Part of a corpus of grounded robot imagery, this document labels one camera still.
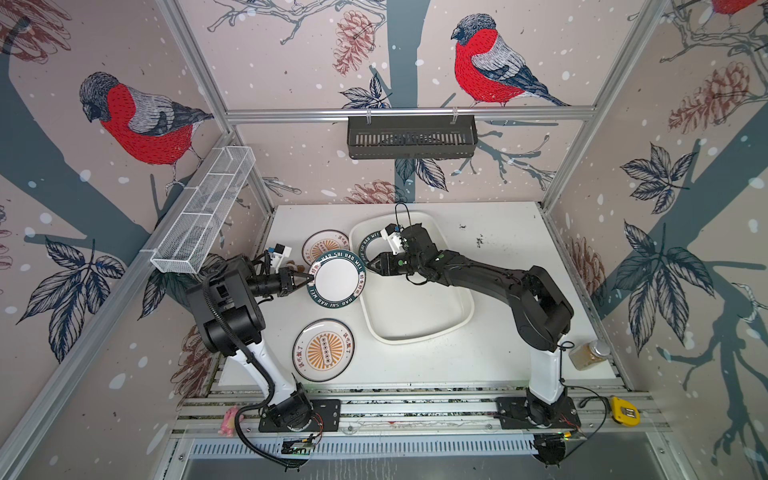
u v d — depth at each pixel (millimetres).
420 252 711
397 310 933
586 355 762
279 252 839
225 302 546
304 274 885
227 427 704
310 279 859
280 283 795
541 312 502
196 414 763
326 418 731
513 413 728
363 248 1037
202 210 780
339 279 860
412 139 1047
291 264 1013
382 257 800
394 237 825
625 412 719
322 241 1102
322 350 838
